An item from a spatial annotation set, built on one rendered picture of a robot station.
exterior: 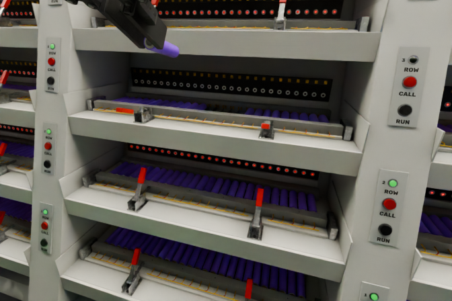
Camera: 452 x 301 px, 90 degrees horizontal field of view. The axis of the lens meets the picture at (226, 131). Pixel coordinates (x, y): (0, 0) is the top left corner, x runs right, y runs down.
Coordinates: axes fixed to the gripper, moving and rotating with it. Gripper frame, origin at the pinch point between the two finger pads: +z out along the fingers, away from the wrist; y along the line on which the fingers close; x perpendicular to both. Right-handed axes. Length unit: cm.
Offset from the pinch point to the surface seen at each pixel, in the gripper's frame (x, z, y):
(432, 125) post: 3.5, 19.7, -39.2
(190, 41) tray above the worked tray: -8.2, 17.6, 2.2
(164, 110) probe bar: 4.4, 24.9, 8.8
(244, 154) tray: 11.7, 22.5, -10.8
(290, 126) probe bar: 5.0, 25.1, -18.6
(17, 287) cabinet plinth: 57, 36, 49
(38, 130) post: 12.9, 21.9, 38.4
